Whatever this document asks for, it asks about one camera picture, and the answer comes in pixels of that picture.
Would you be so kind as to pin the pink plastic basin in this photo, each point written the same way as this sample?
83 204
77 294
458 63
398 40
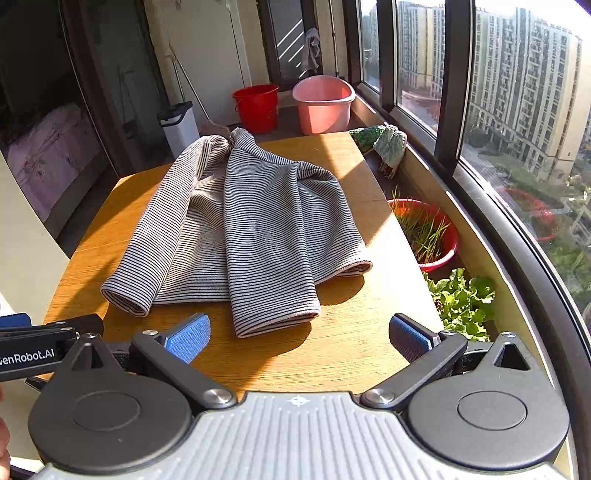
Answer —
323 106

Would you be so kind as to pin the grey striped shirt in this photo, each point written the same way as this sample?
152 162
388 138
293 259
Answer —
258 217

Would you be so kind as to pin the grey hanging rag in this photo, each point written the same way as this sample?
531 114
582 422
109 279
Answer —
312 48

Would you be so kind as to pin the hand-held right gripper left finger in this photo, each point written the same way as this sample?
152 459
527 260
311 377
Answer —
188 338

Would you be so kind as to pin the bed with pink bedding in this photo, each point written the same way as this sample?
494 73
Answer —
44 157

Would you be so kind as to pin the white bin with black rim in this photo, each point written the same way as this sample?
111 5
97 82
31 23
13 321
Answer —
181 131

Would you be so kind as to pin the red plastic bucket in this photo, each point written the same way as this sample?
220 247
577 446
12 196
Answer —
256 108

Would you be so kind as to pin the thin metal pole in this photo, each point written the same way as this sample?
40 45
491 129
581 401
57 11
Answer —
335 37

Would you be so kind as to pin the red basin of green sprouts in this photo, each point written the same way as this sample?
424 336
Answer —
431 240

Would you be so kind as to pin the black window frame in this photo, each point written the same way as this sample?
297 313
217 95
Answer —
455 92

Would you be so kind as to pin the apartment buildings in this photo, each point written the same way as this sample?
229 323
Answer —
517 87

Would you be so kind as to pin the green and white cloth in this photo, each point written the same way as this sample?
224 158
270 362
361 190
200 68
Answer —
390 145

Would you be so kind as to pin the green lettuce plant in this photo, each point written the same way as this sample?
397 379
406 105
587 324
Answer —
464 300

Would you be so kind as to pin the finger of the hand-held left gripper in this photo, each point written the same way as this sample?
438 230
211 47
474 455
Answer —
69 325

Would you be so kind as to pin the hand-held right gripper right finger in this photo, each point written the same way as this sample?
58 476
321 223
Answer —
408 338

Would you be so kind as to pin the dark glass door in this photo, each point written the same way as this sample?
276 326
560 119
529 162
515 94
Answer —
288 41

